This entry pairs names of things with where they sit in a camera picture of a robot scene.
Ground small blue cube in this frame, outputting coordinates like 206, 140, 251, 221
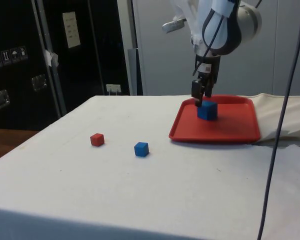
133, 141, 150, 158

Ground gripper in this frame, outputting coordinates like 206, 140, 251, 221
191, 55, 222, 108

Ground large blue block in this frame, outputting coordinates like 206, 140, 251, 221
196, 100, 219, 122

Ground red tray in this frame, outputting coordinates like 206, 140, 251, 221
168, 94, 262, 146

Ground pale lockers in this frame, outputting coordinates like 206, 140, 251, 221
116, 0, 300, 97

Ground black cabinet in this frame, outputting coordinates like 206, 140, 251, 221
0, 0, 131, 131

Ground black cable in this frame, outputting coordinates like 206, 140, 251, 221
201, 9, 228, 59
256, 0, 300, 240

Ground small red cube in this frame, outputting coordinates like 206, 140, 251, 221
89, 132, 106, 147

